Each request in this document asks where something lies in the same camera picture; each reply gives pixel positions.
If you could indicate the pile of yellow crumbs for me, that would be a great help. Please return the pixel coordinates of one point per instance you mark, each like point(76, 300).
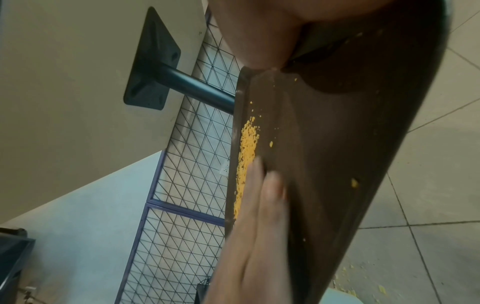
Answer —
point(247, 142)

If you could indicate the person's left hand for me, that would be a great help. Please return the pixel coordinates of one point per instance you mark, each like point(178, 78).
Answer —
point(247, 237)

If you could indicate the pale blue container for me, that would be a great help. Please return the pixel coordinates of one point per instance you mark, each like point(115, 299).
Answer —
point(339, 297)

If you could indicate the person's right hand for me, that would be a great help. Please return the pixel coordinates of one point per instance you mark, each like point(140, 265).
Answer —
point(258, 26)

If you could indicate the scattered yellow floor crumbs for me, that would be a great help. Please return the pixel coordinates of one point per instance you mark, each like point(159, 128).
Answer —
point(360, 276)

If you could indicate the black bin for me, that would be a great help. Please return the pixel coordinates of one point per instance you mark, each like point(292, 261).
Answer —
point(13, 258)

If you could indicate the brown plastic tray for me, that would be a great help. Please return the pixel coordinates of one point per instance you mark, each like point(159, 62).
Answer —
point(337, 142)

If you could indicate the black metal table leg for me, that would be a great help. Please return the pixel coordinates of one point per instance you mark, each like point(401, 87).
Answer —
point(150, 65)

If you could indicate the white wall socket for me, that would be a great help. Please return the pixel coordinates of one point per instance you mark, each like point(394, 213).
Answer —
point(224, 171)

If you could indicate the small black box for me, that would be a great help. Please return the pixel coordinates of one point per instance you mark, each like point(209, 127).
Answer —
point(202, 294)

